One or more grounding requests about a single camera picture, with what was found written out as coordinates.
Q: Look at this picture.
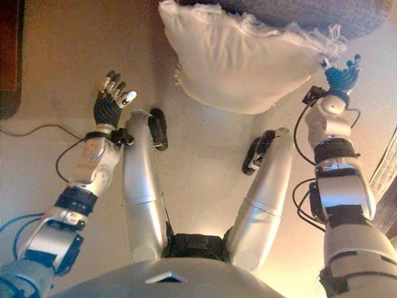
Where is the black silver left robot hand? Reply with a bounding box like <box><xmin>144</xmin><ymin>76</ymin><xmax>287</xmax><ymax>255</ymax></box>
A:
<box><xmin>92</xmin><ymin>70</ymin><xmax>138</xmax><ymax>127</ymax></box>

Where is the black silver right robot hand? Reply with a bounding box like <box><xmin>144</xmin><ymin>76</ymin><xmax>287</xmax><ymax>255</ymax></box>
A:
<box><xmin>319</xmin><ymin>54</ymin><xmax>362</xmax><ymax>94</ymax></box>

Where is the white fringed cushion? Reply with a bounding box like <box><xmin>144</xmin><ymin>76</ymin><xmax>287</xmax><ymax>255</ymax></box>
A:
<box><xmin>158</xmin><ymin>0</ymin><xmax>348</xmax><ymax>115</ymax></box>

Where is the grey boucle armchair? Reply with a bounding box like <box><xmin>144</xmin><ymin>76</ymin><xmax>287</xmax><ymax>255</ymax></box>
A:
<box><xmin>176</xmin><ymin>0</ymin><xmax>388</xmax><ymax>40</ymax></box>

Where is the grey striped rug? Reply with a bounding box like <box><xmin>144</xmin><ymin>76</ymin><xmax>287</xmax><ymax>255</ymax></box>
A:
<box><xmin>368</xmin><ymin>127</ymin><xmax>397</xmax><ymax>237</ymax></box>

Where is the glossy brown wooden cabinet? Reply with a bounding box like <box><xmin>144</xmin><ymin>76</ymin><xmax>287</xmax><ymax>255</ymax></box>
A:
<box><xmin>0</xmin><ymin>0</ymin><xmax>25</xmax><ymax>120</ymax></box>

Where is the silver right robot leg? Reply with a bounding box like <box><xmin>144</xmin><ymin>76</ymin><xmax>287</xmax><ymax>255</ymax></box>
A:
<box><xmin>228</xmin><ymin>127</ymin><xmax>295</xmax><ymax>269</ymax></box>

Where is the grey robot torso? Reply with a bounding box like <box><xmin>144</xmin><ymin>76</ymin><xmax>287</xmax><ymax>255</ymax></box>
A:
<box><xmin>51</xmin><ymin>232</ymin><xmax>323</xmax><ymax>298</ymax></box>

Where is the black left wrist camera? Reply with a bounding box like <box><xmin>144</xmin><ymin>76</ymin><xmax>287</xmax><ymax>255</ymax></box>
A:
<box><xmin>110</xmin><ymin>129</ymin><xmax>136</xmax><ymax>147</ymax></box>

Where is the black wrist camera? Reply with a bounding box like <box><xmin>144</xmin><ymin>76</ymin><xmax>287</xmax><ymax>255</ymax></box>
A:
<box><xmin>110</xmin><ymin>129</ymin><xmax>136</xmax><ymax>147</ymax></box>
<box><xmin>303</xmin><ymin>86</ymin><xmax>326</xmax><ymax>106</ymax></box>

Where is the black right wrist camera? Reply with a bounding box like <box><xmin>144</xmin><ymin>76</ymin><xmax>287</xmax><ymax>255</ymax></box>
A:
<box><xmin>303</xmin><ymin>86</ymin><xmax>326</xmax><ymax>106</ymax></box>

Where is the thin black floor cable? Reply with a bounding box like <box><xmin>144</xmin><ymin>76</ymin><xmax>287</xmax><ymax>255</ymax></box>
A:
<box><xmin>0</xmin><ymin>124</ymin><xmax>87</xmax><ymax>141</ymax></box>

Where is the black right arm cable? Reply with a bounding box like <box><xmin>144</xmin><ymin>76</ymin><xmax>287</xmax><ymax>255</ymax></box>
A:
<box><xmin>292</xmin><ymin>105</ymin><xmax>362</xmax><ymax>231</ymax></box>

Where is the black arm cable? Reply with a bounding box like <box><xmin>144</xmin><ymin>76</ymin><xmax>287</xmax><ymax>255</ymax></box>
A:
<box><xmin>292</xmin><ymin>105</ymin><xmax>362</xmax><ymax>231</ymax></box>
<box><xmin>55</xmin><ymin>138</ymin><xmax>88</xmax><ymax>184</ymax></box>

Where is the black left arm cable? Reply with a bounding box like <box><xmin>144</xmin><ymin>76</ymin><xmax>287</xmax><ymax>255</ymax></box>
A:
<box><xmin>55</xmin><ymin>138</ymin><xmax>88</xmax><ymax>184</ymax></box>

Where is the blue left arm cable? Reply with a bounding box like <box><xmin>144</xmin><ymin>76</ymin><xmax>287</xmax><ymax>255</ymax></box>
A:
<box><xmin>0</xmin><ymin>212</ymin><xmax>44</xmax><ymax>261</ymax></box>

